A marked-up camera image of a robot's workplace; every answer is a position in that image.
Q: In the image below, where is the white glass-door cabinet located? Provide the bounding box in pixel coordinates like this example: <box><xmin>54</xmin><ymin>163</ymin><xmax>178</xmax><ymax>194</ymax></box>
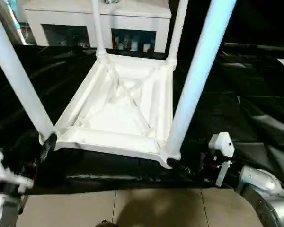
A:
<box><xmin>24</xmin><ymin>0</ymin><xmax>172</xmax><ymax>53</ymax></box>

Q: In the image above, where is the dark rounded robot foot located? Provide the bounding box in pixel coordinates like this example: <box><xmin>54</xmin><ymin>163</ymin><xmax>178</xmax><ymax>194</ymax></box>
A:
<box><xmin>96</xmin><ymin>220</ymin><xmax>115</xmax><ymax>227</ymax></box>

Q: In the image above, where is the white plastic table top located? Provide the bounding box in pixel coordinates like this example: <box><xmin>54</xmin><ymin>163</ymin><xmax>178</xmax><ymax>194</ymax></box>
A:
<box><xmin>40</xmin><ymin>53</ymin><xmax>183</xmax><ymax>170</ymax></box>

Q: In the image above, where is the white pole with blue band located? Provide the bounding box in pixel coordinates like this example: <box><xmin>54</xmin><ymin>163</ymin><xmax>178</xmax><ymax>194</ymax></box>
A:
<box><xmin>5</xmin><ymin>0</ymin><xmax>27</xmax><ymax>44</ymax></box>

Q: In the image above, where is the black plastic mat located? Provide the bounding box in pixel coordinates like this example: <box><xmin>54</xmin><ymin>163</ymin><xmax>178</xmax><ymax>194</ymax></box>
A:
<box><xmin>0</xmin><ymin>43</ymin><xmax>284</xmax><ymax>194</ymax></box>

